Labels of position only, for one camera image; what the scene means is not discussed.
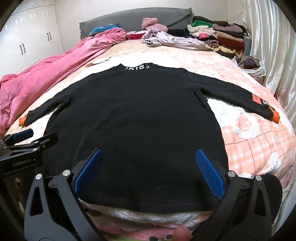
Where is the pink quilt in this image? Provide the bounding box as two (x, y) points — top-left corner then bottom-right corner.
(0, 27), (128, 138)

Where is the plastic bag with purple clothes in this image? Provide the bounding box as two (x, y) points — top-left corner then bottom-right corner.
(231, 55), (267, 77)

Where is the stack of folded clothes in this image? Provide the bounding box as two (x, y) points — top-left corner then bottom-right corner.
(187, 16), (250, 59)

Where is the red cloth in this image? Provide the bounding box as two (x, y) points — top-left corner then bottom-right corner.
(127, 31), (147, 40)

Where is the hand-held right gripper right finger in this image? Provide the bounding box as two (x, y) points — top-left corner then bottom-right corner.
(192, 148), (275, 241)

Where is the lilac crumpled garment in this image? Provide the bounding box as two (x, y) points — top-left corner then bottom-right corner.
(141, 28), (207, 50)

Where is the dark navy garment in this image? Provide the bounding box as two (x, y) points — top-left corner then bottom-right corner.
(168, 28), (195, 39)

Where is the person's right hand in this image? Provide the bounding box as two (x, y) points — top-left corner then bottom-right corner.
(172, 224), (194, 241)

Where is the person's left hand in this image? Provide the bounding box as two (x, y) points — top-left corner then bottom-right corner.
(11, 176), (25, 204)

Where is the peach and white checkered blanket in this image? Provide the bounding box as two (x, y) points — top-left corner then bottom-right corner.
(42, 47), (296, 230)

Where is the black t-shirt with orange print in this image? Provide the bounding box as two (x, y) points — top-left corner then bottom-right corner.
(19, 62), (281, 214)

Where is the white wardrobe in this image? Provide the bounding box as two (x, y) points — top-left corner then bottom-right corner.
(0, 0), (65, 78)

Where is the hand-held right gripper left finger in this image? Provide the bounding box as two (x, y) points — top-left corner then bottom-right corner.
(24, 148), (103, 241)

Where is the pink fluffy garment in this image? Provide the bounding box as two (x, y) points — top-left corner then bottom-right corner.
(142, 17), (168, 32)

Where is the blue cloth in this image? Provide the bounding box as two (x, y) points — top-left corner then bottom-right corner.
(88, 23), (121, 37)

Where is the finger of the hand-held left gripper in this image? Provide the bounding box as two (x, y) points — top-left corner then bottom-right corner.
(0, 128), (34, 149)
(29, 132), (59, 152)

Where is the shiny white curtain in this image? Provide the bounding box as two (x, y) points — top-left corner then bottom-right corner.
(240, 0), (296, 131)

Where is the beige fleece bed sheet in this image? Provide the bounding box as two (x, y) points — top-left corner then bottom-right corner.
(39, 38), (153, 102)

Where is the pink dotted cloth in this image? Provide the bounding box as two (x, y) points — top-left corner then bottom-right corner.
(92, 222), (200, 241)

